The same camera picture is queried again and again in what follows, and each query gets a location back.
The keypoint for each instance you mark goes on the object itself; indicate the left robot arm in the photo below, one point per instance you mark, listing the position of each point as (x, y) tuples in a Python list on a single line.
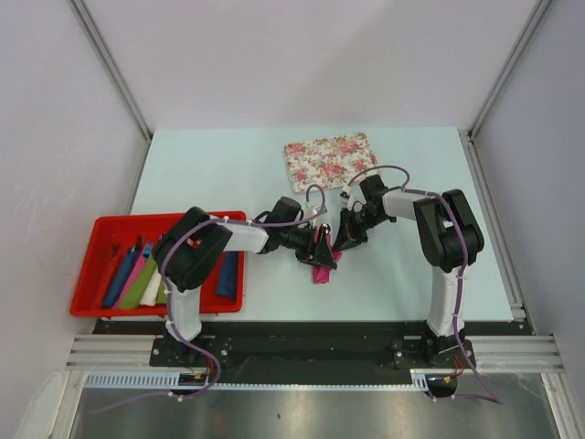
[(188, 253)]

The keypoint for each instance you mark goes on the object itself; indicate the red plastic bin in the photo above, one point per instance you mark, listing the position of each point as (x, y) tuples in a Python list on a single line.
[(110, 240)]

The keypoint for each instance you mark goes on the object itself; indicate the pink paper napkin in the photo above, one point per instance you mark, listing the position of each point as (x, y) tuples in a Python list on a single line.
[(320, 274)]

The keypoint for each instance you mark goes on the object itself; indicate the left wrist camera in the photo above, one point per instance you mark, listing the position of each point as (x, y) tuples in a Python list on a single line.
[(315, 211)]

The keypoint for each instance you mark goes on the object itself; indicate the floral tray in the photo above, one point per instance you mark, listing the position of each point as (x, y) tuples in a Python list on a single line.
[(328, 162)]

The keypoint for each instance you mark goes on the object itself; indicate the white cable duct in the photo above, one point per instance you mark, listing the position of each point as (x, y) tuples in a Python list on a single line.
[(179, 381)]

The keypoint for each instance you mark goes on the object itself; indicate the white napkin roll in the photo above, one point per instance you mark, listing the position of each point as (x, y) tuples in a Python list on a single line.
[(151, 290)]

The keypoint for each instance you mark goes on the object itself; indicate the pink napkin roll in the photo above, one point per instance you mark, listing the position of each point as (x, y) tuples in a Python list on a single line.
[(136, 269)]

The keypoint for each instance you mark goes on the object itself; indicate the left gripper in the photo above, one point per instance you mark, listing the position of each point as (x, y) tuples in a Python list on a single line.
[(315, 252)]

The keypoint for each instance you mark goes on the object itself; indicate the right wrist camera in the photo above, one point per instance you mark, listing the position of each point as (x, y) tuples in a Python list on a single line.
[(347, 197)]

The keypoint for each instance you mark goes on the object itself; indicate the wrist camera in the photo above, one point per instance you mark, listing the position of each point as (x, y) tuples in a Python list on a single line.
[(315, 211), (347, 197)]

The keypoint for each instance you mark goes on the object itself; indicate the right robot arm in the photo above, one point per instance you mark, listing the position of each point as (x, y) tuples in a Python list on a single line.
[(450, 239)]

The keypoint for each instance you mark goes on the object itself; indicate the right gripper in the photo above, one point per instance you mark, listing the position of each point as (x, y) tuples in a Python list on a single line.
[(344, 240)]

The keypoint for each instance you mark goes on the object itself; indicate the blue napkin roll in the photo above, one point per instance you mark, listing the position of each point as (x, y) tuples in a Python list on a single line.
[(227, 286), (121, 276)]

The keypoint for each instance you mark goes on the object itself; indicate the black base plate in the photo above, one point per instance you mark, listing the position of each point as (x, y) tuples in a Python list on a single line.
[(326, 353)]

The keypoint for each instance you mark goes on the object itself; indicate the aluminium rail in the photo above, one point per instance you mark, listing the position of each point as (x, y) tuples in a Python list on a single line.
[(521, 354)]

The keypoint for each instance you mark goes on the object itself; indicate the green napkin roll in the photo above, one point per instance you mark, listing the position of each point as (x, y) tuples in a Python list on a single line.
[(131, 299)]

